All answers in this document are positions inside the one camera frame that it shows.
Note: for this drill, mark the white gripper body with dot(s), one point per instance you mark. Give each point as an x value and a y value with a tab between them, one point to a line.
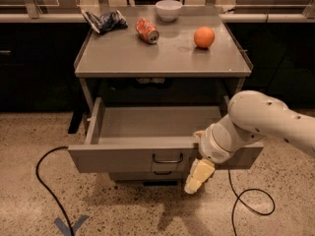
210	151

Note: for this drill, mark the crushed orange soda can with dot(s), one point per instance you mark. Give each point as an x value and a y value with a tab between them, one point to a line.
147	31

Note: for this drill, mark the grey metal drawer cabinet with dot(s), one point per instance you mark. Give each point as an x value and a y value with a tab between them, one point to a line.
124	71

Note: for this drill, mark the blue crumpled chip bag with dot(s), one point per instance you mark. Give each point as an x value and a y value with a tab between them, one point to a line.
106	22

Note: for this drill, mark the blue floor tape mark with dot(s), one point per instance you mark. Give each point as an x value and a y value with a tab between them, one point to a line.
70	229

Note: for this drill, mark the grey top drawer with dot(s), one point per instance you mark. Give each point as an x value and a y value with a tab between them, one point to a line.
142	139

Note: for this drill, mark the orange fruit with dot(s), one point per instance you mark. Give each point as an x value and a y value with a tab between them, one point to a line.
204	37

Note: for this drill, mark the white ceramic bowl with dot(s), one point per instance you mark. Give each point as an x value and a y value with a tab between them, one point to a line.
168	10

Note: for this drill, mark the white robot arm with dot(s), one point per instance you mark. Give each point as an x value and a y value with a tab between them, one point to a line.
251	116

